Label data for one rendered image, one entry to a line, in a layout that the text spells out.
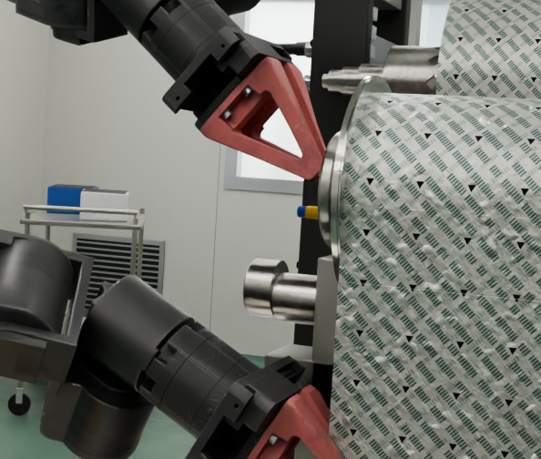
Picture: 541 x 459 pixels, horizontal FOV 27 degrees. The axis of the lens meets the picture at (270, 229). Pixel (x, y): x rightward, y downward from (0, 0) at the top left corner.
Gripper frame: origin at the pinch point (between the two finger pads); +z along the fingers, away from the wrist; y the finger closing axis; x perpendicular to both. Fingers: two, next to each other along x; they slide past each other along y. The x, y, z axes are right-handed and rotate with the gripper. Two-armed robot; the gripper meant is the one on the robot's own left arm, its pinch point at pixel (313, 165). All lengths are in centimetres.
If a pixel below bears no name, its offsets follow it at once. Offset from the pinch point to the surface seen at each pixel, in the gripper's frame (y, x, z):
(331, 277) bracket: 0.3, -4.2, 6.1
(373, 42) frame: -30.0, 5.3, -12.2
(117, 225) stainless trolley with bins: -378, -169, -154
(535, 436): 6.9, 0.1, 21.9
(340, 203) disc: 8.4, 1.5, 5.1
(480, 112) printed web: 4.7, 10.4, 6.5
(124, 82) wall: -535, -170, -273
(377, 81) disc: 2.1, 7.1, -0.1
